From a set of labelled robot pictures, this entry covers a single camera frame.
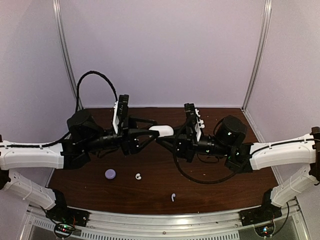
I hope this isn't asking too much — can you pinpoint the right aluminium frame post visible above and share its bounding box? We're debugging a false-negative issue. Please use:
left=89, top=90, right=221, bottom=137
left=241, top=0, right=273, bottom=112

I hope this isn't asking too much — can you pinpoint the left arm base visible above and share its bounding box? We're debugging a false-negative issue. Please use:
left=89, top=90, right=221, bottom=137
left=41, top=207, right=90, bottom=240

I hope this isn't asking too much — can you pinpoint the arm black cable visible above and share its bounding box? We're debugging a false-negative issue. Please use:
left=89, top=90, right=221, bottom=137
left=0, top=70, right=119, bottom=150
left=172, top=119, right=253, bottom=185

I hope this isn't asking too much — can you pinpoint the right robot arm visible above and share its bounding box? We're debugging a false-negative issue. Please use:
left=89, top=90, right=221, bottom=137
left=153, top=115, right=320, bottom=221

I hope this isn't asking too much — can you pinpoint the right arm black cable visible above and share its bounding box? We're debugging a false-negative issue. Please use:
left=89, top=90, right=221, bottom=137
left=172, top=119, right=253, bottom=185

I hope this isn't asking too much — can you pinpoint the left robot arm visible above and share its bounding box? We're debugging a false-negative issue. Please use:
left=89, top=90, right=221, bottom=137
left=0, top=109, right=173, bottom=222

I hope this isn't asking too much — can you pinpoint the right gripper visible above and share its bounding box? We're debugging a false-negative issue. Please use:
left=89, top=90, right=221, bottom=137
left=155, top=125, right=231, bottom=164

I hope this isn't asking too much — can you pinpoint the white clip earbud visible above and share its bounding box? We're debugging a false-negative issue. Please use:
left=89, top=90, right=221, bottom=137
left=135, top=173, right=142, bottom=180

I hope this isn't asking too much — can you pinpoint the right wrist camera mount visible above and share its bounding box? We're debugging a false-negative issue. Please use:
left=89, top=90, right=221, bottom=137
left=184, top=103, right=205, bottom=143

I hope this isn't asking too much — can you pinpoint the white stem earbud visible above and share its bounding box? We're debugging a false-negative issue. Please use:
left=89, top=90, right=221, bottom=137
left=171, top=193, right=176, bottom=202

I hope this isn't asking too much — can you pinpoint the white charging case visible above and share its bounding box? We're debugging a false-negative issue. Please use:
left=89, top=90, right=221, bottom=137
left=149, top=125, right=174, bottom=138

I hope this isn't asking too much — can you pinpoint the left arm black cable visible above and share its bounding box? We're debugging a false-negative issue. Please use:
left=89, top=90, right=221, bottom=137
left=0, top=70, right=119, bottom=150

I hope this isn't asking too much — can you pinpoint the aluminium frame post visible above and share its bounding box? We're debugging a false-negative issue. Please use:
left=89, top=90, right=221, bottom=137
left=241, top=0, right=273, bottom=112
left=52, top=0, right=77, bottom=100

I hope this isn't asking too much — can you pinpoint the front aluminium rail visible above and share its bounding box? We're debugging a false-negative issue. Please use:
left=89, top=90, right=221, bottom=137
left=18, top=201, right=310, bottom=240

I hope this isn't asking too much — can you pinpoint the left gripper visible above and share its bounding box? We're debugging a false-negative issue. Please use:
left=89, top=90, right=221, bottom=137
left=83, top=114, right=160, bottom=155

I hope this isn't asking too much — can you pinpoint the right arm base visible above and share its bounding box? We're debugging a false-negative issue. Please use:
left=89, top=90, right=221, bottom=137
left=239, top=206, right=282, bottom=238

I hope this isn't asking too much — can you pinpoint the left aluminium frame post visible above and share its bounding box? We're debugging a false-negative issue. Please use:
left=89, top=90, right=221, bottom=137
left=52, top=0, right=77, bottom=100

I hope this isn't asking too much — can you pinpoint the purple round charging case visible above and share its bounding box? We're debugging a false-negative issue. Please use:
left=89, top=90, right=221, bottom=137
left=104, top=168, right=117, bottom=180

